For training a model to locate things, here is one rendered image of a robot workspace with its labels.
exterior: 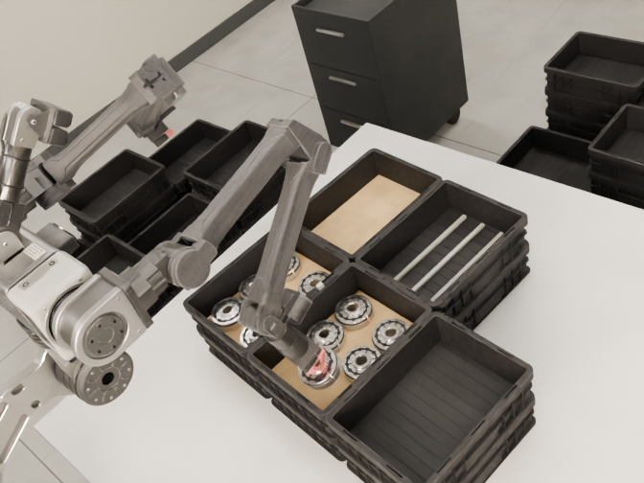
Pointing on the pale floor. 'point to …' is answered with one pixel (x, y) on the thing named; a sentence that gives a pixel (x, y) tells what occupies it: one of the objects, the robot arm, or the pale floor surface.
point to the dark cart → (383, 64)
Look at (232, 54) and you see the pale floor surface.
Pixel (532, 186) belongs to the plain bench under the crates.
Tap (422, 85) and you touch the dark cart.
